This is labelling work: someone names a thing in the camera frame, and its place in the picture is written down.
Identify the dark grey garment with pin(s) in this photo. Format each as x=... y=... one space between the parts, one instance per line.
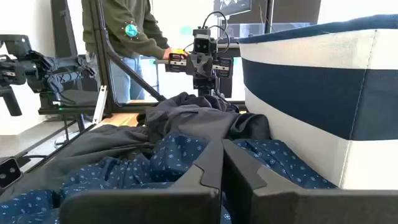
x=192 y=118

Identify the black depth camera box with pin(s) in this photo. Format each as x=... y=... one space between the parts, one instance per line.
x=9 y=172

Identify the person's hand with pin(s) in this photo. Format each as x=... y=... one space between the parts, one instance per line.
x=169 y=53

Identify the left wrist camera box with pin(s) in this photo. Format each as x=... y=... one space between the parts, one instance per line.
x=203 y=43

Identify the navy white striped fabric basket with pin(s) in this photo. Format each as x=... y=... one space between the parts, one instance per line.
x=311 y=99

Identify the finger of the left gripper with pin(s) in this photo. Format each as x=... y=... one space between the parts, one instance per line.
x=207 y=67
x=196 y=67

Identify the yellow tape strip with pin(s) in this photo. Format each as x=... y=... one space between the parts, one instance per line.
x=179 y=51

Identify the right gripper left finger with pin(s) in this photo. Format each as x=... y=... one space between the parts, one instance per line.
x=140 y=208

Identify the dark rectangular panel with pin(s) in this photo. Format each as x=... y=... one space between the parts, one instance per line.
x=295 y=11

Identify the silver metal bracket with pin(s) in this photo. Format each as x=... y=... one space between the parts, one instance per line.
x=100 y=105

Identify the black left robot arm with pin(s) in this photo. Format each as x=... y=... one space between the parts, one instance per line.
x=205 y=87

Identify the person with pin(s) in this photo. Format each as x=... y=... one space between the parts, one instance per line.
x=124 y=18

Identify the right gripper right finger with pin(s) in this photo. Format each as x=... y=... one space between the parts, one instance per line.
x=311 y=208

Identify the navy dotted garment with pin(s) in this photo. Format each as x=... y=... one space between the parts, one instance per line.
x=174 y=155

